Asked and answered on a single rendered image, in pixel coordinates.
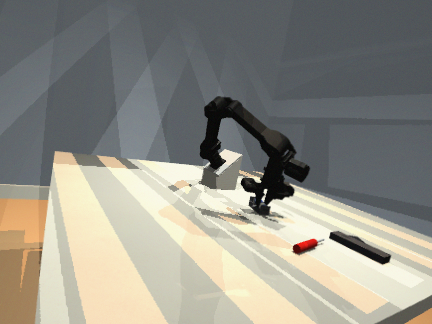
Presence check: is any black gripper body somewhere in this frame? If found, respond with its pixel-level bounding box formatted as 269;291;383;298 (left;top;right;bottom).
240;167;284;193

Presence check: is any red-handled screwdriver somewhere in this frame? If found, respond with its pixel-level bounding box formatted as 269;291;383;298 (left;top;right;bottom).
293;239;325;254

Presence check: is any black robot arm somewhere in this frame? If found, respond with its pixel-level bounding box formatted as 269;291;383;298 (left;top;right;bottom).
200;96;310;200

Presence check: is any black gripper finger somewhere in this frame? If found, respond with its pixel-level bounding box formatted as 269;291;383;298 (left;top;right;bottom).
264;189;274;206
255;192;265;208

